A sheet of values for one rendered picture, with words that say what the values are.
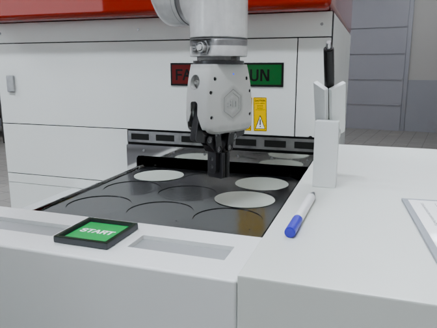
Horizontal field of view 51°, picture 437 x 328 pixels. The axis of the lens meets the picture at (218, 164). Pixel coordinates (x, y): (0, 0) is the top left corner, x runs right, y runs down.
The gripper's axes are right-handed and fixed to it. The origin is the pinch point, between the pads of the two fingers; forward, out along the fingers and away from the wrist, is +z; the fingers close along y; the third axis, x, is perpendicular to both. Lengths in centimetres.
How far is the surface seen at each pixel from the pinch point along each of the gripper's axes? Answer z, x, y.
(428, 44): -54, 249, 773
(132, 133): 0.4, 39.0, 11.7
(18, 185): 16, 70, -3
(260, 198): 6.9, -1.8, 8.2
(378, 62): -24, 324, 746
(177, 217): 7.1, 1.1, -7.6
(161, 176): 6.9, 22.2, 6.5
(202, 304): 3.3, -24.4, -26.9
